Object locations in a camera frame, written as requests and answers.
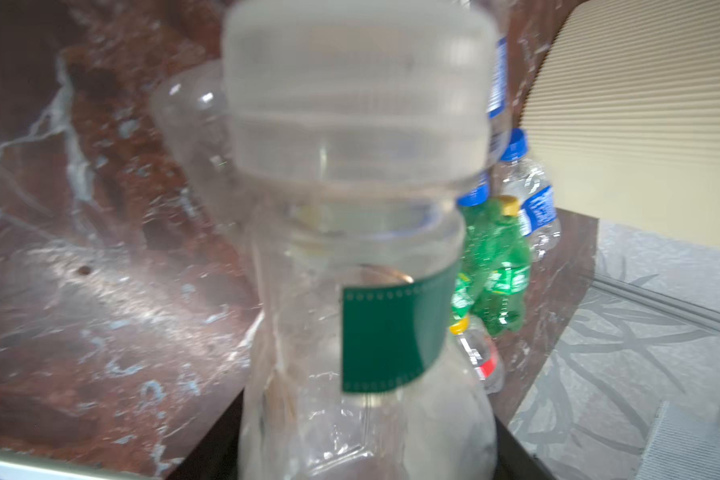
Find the green bottle yellow cap left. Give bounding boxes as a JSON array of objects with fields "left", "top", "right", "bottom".
[{"left": 450, "top": 199, "right": 500, "bottom": 325}]

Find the aluminium frame bar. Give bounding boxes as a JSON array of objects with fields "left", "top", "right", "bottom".
[{"left": 592, "top": 273, "right": 720, "bottom": 329}]

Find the green bottle yellow cap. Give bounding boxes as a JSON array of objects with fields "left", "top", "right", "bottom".
[
  {"left": 450, "top": 199, "right": 500, "bottom": 325},
  {"left": 472, "top": 195, "right": 532, "bottom": 338}
]

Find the clear bottle green label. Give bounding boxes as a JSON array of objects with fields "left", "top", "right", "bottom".
[{"left": 150, "top": 1, "right": 498, "bottom": 479}]

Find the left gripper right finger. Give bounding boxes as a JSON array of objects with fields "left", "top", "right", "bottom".
[{"left": 494, "top": 419, "right": 555, "bottom": 480}]

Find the clear bottle red label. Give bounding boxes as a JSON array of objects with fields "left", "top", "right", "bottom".
[{"left": 450, "top": 321, "right": 505, "bottom": 395}]

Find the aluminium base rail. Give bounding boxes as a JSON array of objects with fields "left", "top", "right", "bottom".
[{"left": 0, "top": 450, "right": 143, "bottom": 480}]

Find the small bottle blue cap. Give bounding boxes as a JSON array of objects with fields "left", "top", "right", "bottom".
[{"left": 493, "top": 128, "right": 562, "bottom": 262}]

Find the cream ribbed waste bin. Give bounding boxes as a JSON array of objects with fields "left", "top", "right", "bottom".
[{"left": 521, "top": 1, "right": 720, "bottom": 250}]

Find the clear bottle blue label upper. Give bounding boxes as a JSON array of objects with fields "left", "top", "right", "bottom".
[{"left": 457, "top": 0, "right": 514, "bottom": 208}]

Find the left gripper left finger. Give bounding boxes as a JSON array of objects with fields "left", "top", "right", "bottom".
[{"left": 167, "top": 391, "right": 244, "bottom": 480}]

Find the white wire mesh basket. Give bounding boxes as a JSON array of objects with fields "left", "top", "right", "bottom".
[{"left": 633, "top": 402, "right": 720, "bottom": 480}]

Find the green bottle yellow cap right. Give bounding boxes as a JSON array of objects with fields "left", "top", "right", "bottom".
[{"left": 472, "top": 195, "right": 532, "bottom": 338}]

